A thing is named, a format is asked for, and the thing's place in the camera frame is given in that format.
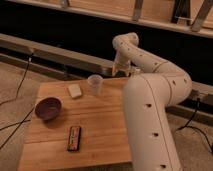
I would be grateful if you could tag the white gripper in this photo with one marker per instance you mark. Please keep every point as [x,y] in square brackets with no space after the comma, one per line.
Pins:
[121,64]

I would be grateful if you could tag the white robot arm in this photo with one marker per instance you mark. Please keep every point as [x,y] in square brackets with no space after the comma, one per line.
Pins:
[154,84]

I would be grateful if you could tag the clear plastic cup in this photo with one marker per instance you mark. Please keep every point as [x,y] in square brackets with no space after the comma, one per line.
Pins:
[95,83]

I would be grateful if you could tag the wooden board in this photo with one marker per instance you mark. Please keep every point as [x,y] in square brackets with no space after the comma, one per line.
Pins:
[103,132]

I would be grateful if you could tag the purple bowl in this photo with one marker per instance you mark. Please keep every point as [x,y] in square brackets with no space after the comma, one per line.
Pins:
[48,108]

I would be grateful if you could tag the wooden shelf rail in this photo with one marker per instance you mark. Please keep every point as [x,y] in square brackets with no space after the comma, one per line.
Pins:
[186,16]

